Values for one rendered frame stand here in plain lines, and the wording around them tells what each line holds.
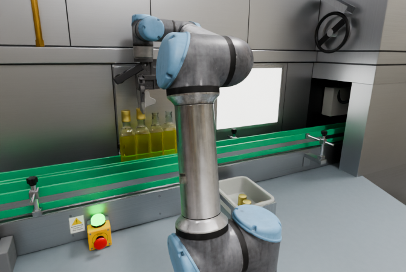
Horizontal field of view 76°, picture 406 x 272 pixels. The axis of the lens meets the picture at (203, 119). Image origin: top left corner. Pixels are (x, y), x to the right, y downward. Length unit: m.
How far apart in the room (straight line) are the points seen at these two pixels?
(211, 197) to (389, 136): 1.34
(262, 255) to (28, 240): 0.73
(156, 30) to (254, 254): 0.69
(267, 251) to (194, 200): 0.21
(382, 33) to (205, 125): 1.14
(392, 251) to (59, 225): 1.10
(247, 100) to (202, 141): 0.91
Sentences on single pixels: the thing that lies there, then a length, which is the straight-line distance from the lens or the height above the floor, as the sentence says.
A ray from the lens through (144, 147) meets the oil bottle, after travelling 1.08.
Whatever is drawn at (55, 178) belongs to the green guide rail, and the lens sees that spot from 1.05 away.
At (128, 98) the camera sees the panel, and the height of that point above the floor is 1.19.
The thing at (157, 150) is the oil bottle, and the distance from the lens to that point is 1.10.
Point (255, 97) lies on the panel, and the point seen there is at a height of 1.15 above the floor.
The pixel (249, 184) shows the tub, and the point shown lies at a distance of 1.19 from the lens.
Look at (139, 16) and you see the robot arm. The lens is 1.01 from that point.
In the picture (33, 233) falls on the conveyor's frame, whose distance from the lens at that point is 1.05.
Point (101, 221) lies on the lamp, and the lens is 0.97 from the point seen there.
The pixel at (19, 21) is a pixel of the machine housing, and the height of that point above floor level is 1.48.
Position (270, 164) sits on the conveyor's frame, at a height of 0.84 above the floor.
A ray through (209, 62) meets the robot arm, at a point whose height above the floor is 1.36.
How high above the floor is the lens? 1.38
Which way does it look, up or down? 15 degrees down
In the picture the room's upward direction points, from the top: 1 degrees clockwise
